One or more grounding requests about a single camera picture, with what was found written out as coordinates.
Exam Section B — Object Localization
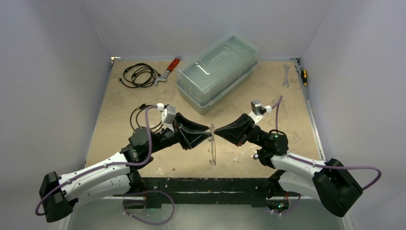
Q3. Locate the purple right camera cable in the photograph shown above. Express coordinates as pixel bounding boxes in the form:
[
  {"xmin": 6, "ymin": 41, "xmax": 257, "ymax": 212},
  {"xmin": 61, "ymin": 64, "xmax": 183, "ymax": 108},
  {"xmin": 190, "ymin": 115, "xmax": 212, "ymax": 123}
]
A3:
[{"xmin": 271, "ymin": 95, "xmax": 383, "ymax": 191}]

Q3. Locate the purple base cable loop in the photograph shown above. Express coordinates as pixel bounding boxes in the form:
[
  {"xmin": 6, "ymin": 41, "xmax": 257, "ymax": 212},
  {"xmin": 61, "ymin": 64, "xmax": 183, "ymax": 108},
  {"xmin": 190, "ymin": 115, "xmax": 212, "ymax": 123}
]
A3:
[{"xmin": 122, "ymin": 190, "xmax": 176, "ymax": 226}]

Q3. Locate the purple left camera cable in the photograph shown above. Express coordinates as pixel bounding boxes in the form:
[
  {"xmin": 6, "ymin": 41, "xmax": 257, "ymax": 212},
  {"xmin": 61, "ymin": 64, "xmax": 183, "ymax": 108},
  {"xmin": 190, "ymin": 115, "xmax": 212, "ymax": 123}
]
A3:
[{"xmin": 34, "ymin": 105, "xmax": 159, "ymax": 217}]

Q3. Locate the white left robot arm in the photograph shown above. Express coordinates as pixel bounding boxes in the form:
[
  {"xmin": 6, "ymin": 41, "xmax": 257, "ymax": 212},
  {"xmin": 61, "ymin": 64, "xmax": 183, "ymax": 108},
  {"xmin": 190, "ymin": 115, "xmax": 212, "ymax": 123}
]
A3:
[{"xmin": 34, "ymin": 109, "xmax": 211, "ymax": 223}]

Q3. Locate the coiled black usb cable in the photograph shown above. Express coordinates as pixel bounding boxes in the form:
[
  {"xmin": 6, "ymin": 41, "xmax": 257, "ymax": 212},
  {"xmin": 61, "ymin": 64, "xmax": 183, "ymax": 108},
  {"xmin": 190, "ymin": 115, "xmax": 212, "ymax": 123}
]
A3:
[{"xmin": 129, "ymin": 104, "xmax": 166, "ymax": 133}]

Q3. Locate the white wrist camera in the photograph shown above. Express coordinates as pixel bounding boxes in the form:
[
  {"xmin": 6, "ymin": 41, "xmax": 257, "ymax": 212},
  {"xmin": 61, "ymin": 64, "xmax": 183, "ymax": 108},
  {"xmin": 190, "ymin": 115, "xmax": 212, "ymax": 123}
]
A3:
[
  {"xmin": 248, "ymin": 100, "xmax": 272, "ymax": 124},
  {"xmin": 157, "ymin": 103, "xmax": 176, "ymax": 132}
]

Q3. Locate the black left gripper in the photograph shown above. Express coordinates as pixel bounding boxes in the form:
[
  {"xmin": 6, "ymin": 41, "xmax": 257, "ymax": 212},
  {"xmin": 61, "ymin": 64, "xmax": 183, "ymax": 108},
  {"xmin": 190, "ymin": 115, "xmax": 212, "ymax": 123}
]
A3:
[{"xmin": 147, "ymin": 113, "xmax": 211, "ymax": 154}]

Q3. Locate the red handled adjustable wrench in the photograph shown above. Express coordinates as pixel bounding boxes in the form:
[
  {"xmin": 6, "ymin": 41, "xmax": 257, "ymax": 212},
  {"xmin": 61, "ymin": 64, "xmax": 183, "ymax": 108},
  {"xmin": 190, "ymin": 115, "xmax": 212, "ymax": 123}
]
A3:
[{"xmin": 154, "ymin": 56, "xmax": 181, "ymax": 86}]

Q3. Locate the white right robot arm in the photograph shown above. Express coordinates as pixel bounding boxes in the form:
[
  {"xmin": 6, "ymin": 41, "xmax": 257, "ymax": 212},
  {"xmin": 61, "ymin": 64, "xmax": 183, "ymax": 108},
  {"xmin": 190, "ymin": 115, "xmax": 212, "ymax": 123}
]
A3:
[{"xmin": 214, "ymin": 114, "xmax": 364, "ymax": 217}]

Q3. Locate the clear plastic storage box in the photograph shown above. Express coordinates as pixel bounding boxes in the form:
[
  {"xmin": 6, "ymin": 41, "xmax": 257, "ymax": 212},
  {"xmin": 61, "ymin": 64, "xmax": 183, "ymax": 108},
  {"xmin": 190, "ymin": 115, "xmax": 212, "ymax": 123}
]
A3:
[{"xmin": 176, "ymin": 34, "xmax": 259, "ymax": 115}]

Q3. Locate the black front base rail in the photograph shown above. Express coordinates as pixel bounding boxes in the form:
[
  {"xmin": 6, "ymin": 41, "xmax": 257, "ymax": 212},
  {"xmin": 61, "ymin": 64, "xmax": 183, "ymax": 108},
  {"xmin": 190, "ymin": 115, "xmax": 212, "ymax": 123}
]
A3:
[{"xmin": 139, "ymin": 177, "xmax": 286, "ymax": 208}]

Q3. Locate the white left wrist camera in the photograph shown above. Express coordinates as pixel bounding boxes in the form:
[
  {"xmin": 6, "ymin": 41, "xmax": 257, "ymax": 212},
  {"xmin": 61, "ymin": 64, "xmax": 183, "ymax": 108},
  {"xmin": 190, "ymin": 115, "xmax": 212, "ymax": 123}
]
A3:
[{"xmin": 157, "ymin": 103, "xmax": 176, "ymax": 132}]

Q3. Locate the purple camera cable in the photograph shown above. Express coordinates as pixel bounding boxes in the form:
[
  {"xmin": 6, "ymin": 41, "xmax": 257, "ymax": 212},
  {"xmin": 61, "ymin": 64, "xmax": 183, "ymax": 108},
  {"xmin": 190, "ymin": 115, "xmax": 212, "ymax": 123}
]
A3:
[
  {"xmin": 271, "ymin": 95, "xmax": 383, "ymax": 191},
  {"xmin": 34, "ymin": 105, "xmax": 159, "ymax": 217}
]

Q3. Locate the silver open end spanner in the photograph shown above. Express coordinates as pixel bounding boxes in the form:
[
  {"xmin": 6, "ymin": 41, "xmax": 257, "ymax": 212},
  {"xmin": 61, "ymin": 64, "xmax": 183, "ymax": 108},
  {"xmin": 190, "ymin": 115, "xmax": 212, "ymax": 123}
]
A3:
[{"xmin": 282, "ymin": 64, "xmax": 290, "ymax": 88}]

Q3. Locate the tangled black cable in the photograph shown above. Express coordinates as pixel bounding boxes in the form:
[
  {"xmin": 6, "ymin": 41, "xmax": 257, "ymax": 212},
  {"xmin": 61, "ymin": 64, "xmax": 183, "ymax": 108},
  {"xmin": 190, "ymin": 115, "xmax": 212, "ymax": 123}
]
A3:
[{"xmin": 118, "ymin": 63, "xmax": 161, "ymax": 89}]

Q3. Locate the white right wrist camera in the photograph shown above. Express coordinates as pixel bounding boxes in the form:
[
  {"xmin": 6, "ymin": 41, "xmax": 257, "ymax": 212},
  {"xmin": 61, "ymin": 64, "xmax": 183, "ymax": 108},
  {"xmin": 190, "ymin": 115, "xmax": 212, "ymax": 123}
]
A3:
[{"xmin": 248, "ymin": 100, "xmax": 272, "ymax": 124}]

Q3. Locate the yellow black screwdriver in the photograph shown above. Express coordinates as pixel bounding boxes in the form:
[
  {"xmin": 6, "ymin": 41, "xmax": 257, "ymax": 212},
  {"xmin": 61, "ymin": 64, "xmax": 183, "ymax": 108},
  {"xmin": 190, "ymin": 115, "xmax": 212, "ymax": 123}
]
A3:
[{"xmin": 301, "ymin": 69, "xmax": 307, "ymax": 87}]

